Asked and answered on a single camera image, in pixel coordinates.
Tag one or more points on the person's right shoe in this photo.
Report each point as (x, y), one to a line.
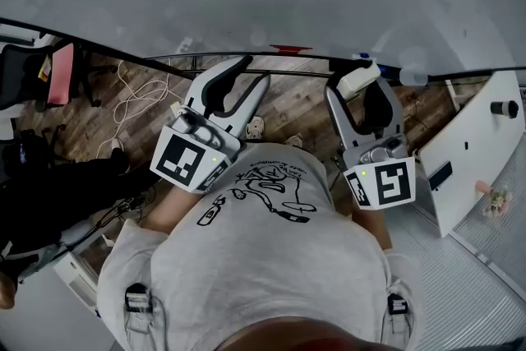
(293, 141)

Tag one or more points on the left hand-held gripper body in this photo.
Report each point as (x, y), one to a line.
(176, 162)

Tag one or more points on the translucent plastic cup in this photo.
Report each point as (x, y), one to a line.
(413, 70)

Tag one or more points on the person's left shoe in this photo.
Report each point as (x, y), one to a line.
(255, 127)

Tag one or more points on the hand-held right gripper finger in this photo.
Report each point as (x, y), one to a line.
(394, 119)
(341, 123)

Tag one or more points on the person's left forearm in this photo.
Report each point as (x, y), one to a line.
(172, 213)

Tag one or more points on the black backpack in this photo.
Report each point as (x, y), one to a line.
(26, 152)

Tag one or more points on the person's grey printed t-shirt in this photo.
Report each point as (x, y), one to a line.
(263, 267)

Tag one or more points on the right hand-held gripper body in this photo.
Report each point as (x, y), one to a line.
(392, 183)

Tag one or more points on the person's face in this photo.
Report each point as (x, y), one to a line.
(308, 337)

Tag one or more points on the black phone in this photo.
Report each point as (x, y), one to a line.
(439, 176)

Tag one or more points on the white desk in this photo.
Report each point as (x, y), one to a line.
(472, 127)

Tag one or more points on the white eraser block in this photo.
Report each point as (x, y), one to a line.
(357, 80)

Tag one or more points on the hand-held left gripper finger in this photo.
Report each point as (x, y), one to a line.
(255, 102)
(199, 88)

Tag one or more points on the black tumbler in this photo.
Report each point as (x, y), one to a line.
(503, 109)

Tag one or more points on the black office chair pink seat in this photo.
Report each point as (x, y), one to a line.
(61, 72)

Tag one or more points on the white power strip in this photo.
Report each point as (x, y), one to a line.
(177, 107)

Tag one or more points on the pink flower bunch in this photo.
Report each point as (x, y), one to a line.
(497, 201)

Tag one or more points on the person's right forearm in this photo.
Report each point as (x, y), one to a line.
(372, 228)

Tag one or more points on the person's shoe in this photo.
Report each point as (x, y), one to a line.
(293, 141)
(255, 127)

